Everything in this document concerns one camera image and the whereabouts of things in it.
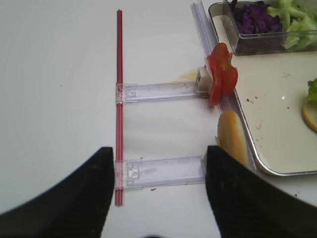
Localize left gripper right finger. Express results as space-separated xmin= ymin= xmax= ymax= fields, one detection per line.
xmin=205 ymin=146 xmax=317 ymax=238

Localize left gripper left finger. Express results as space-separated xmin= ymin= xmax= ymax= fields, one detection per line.
xmin=0 ymin=147 xmax=114 ymax=238

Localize white block behind tomato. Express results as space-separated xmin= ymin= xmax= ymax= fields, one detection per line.
xmin=195 ymin=65 xmax=213 ymax=93

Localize tomato slices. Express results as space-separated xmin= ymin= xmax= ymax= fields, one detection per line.
xmin=207 ymin=43 xmax=238 ymax=107

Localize lettuce leaf on bun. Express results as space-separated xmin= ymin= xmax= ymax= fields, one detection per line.
xmin=308 ymin=78 xmax=317 ymax=104

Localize green lettuce pile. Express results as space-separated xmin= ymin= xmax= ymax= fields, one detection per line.
xmin=267 ymin=0 xmax=317 ymax=51

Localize lower left clear crossbar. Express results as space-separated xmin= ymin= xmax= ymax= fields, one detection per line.
xmin=114 ymin=156 xmax=205 ymax=190

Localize clear crossbar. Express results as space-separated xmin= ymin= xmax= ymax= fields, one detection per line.
xmin=114 ymin=156 xmax=205 ymax=190
xmin=116 ymin=81 xmax=208 ymax=104

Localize upright bun half left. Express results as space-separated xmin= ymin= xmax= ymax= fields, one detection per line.
xmin=217 ymin=111 xmax=248 ymax=167

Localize bottom bun slice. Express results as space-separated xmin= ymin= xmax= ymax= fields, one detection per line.
xmin=302 ymin=97 xmax=317 ymax=132

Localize cream metal tray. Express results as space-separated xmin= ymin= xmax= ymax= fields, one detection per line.
xmin=208 ymin=1 xmax=317 ymax=176

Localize upper left clear crossbar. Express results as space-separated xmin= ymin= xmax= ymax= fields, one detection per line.
xmin=116 ymin=81 xmax=208 ymax=104

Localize left clear long divider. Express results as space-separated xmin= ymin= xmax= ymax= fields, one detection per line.
xmin=191 ymin=0 xmax=258 ymax=173

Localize clear plastic salad box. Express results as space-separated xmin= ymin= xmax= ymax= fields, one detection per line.
xmin=221 ymin=0 xmax=317 ymax=55

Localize purple cabbage leaves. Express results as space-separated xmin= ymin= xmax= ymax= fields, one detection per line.
xmin=229 ymin=0 xmax=282 ymax=35

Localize left red rail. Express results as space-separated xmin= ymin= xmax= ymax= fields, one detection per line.
xmin=115 ymin=9 xmax=124 ymax=206

